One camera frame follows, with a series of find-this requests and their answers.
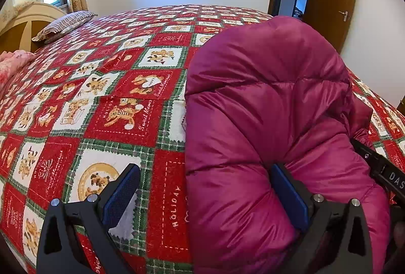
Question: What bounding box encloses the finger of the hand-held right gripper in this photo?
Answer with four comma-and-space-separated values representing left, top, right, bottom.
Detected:
350, 138, 382, 176

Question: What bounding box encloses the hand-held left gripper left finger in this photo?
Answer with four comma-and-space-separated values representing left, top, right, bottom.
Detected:
36, 163, 141, 274

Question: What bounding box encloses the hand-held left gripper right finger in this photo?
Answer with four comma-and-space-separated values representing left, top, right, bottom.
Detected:
270, 163, 374, 274

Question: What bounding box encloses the magenta down jacket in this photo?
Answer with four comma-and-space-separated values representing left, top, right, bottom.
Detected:
184, 15, 391, 274

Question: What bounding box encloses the red checkered printed bedspread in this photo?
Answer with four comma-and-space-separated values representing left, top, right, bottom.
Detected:
0, 4, 405, 274

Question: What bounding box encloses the brown wooden door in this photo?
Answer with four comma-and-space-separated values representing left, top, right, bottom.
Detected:
305, 0, 358, 55

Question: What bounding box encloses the pink folded quilt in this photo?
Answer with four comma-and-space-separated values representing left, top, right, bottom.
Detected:
0, 50, 36, 85

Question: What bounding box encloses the striped pillow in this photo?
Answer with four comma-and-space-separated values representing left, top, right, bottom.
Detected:
32, 10, 98, 44

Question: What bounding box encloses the cream wooden headboard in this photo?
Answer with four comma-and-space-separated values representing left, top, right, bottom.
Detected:
0, 2, 68, 55

